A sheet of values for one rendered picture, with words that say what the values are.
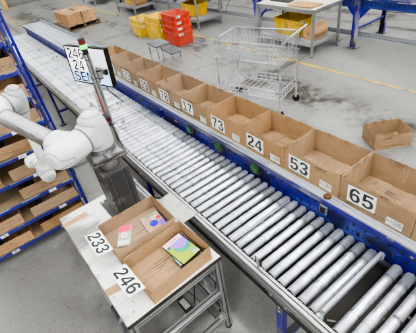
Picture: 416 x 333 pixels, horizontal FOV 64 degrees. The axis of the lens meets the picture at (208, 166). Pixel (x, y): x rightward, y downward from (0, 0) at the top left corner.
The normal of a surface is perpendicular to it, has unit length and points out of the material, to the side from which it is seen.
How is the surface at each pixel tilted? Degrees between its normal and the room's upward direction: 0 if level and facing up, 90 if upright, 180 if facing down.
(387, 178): 89
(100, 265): 0
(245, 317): 0
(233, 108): 89
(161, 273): 2
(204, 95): 89
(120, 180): 90
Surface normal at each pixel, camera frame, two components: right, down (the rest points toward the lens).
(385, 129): 0.07, 0.59
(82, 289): -0.14, -0.79
